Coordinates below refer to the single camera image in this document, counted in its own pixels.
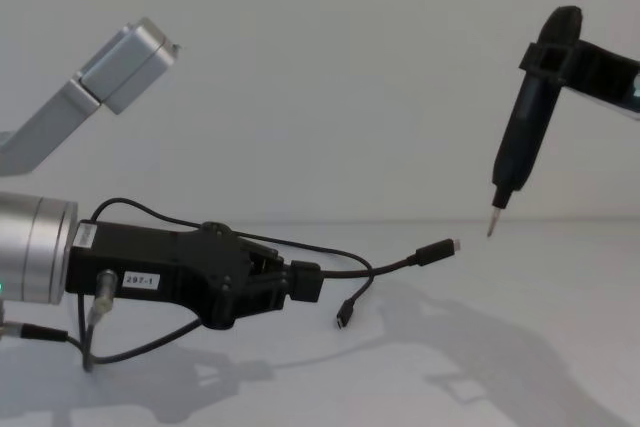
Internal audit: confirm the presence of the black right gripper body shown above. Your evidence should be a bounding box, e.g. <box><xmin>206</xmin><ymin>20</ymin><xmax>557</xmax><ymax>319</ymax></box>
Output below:
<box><xmin>567</xmin><ymin>41</ymin><xmax>640</xmax><ymax>112</ymax></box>

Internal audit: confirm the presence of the black multi-plug charging cable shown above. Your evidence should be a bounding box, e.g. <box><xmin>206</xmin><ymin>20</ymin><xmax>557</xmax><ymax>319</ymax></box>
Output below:
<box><xmin>234</xmin><ymin>230</ymin><xmax>462</xmax><ymax>332</ymax></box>

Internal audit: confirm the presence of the thin dark robot cable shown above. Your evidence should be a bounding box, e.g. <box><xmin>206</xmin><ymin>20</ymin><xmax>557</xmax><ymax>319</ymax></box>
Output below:
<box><xmin>0</xmin><ymin>198</ymin><xmax>236</xmax><ymax>373</ymax></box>

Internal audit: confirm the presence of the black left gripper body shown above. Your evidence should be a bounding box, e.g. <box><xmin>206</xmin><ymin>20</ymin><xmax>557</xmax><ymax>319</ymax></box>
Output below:
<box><xmin>64</xmin><ymin>219</ymin><xmax>252</xmax><ymax>331</ymax></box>

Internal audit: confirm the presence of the white table cloth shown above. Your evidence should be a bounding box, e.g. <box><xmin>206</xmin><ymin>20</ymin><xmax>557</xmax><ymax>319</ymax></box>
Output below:
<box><xmin>0</xmin><ymin>218</ymin><xmax>640</xmax><ymax>427</ymax></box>

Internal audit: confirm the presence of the black electric screwdriver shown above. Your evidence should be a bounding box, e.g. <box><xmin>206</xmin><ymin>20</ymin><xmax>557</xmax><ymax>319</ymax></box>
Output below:
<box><xmin>485</xmin><ymin>5</ymin><xmax>584</xmax><ymax>239</ymax></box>

